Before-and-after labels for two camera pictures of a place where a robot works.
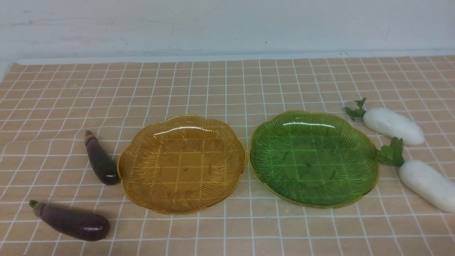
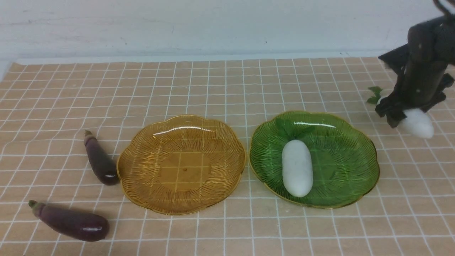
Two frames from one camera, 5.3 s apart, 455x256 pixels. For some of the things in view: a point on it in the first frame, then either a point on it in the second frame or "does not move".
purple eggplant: [104, 167] does not move
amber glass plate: [182, 165] does not move
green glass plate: [313, 159] does not move
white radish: [391, 123] -> [416, 122]
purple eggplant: [84, 226] does not move
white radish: [430, 187] -> [297, 168]
